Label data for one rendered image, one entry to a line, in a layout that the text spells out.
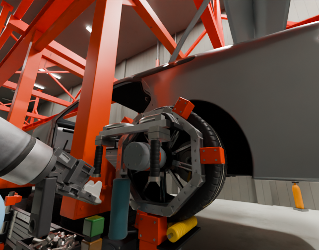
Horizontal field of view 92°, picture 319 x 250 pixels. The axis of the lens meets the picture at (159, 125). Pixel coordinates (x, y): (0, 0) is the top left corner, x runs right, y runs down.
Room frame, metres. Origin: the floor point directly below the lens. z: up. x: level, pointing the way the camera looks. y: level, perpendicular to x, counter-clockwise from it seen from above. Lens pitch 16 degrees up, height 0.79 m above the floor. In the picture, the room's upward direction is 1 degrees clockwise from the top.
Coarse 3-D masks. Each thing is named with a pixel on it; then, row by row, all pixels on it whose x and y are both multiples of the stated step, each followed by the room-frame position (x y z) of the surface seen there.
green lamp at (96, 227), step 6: (96, 216) 0.48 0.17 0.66; (84, 222) 0.46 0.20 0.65; (90, 222) 0.45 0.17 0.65; (96, 222) 0.46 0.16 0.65; (102, 222) 0.47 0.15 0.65; (84, 228) 0.46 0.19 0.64; (90, 228) 0.45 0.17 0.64; (96, 228) 0.46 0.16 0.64; (102, 228) 0.47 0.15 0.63; (84, 234) 0.46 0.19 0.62; (90, 234) 0.45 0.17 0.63; (96, 234) 0.46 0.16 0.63
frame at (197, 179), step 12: (168, 108) 0.78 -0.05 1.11; (180, 120) 0.74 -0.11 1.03; (192, 132) 0.71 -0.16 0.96; (120, 144) 0.98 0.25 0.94; (192, 144) 0.71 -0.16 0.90; (120, 156) 0.98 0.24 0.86; (192, 156) 0.71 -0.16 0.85; (120, 168) 0.97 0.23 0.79; (192, 168) 0.71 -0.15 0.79; (204, 168) 0.74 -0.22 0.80; (192, 180) 0.71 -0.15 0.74; (204, 180) 0.73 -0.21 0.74; (132, 192) 0.93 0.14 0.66; (180, 192) 0.75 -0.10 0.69; (192, 192) 0.73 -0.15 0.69; (132, 204) 0.90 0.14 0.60; (144, 204) 0.86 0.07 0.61; (156, 204) 0.84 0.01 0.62; (168, 204) 0.78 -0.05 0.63; (180, 204) 0.75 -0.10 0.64; (168, 216) 0.78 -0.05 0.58
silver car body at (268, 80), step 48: (240, 0) 1.39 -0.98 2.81; (288, 0) 1.40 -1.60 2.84; (240, 48) 0.88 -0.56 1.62; (288, 48) 0.74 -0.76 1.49; (144, 96) 2.49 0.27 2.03; (192, 96) 1.08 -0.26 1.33; (240, 96) 0.90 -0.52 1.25; (288, 96) 0.77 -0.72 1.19; (48, 144) 2.42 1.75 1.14; (288, 144) 0.79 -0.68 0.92
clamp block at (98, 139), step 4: (96, 136) 0.76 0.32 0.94; (100, 136) 0.75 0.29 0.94; (104, 136) 0.76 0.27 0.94; (108, 136) 0.78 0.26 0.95; (96, 140) 0.76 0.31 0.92; (100, 140) 0.74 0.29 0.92; (104, 140) 0.76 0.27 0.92; (108, 140) 0.78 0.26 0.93; (112, 140) 0.80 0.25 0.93; (96, 144) 0.76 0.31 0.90; (100, 144) 0.75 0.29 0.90; (104, 144) 0.76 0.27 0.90; (108, 144) 0.78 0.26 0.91; (112, 144) 0.80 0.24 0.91
